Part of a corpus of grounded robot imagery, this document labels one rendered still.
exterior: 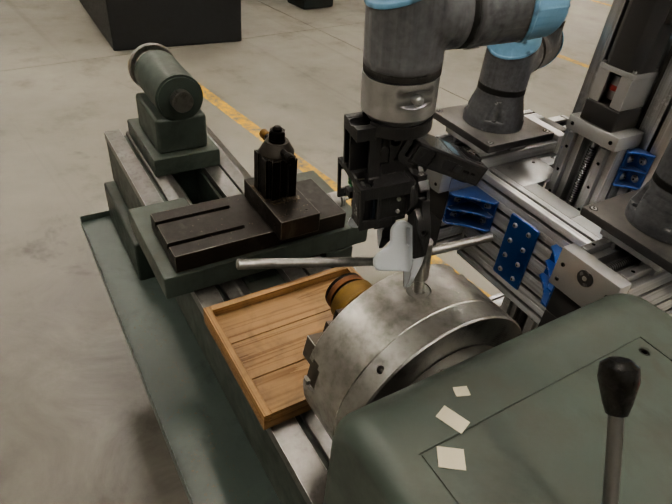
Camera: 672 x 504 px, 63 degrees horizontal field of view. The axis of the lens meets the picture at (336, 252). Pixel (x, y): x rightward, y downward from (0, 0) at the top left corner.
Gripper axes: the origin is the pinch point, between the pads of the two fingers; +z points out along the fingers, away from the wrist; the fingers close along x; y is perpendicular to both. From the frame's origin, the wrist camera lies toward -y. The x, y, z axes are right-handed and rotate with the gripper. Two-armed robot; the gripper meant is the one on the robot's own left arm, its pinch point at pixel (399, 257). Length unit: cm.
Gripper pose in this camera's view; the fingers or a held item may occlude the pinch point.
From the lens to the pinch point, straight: 69.2
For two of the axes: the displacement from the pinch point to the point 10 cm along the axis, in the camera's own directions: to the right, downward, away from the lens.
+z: -0.1, 7.6, 6.5
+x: 3.4, 6.1, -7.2
